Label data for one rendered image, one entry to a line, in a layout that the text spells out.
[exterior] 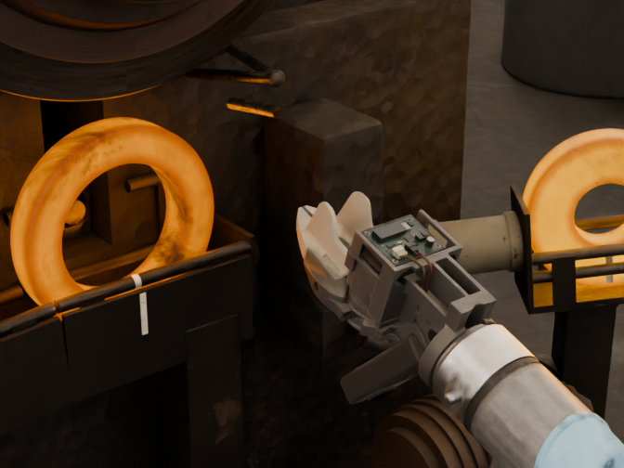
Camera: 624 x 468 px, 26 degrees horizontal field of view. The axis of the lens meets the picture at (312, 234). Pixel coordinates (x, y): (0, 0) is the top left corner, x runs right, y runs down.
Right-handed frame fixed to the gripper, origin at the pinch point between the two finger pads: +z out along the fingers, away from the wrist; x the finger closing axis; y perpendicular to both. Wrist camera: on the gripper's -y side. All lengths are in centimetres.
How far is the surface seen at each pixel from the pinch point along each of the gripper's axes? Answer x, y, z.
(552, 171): -25.5, 1.5, -4.4
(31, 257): 22.2, -2.4, 8.0
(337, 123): -9.6, 2.0, 9.2
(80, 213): 12.6, -7.1, 16.3
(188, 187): 6.6, -0.4, 8.9
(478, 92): -193, -124, 141
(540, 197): -24.7, -1.2, -4.7
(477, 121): -177, -119, 125
